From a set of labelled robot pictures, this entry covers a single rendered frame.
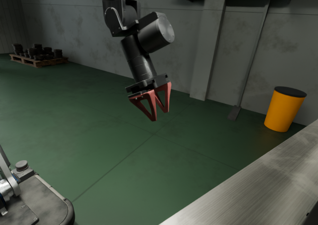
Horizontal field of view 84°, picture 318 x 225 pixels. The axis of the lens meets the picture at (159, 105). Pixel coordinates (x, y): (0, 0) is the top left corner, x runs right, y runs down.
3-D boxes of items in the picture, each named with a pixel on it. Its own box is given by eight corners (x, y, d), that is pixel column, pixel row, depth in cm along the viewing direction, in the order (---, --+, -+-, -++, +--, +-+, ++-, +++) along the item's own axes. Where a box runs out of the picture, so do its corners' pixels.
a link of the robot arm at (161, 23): (128, 15, 46) (102, 12, 39) (163, -12, 39) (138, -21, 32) (145, 59, 48) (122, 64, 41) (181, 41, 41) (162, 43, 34)
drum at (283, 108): (289, 125, 266) (305, 90, 242) (290, 136, 238) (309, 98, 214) (262, 118, 282) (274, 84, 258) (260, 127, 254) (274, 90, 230)
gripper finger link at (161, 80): (180, 107, 47) (168, 74, 46) (167, 117, 42) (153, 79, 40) (161, 112, 51) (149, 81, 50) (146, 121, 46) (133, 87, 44)
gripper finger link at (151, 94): (175, 111, 45) (162, 76, 43) (160, 122, 39) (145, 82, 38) (154, 115, 49) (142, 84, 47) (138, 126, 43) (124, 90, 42)
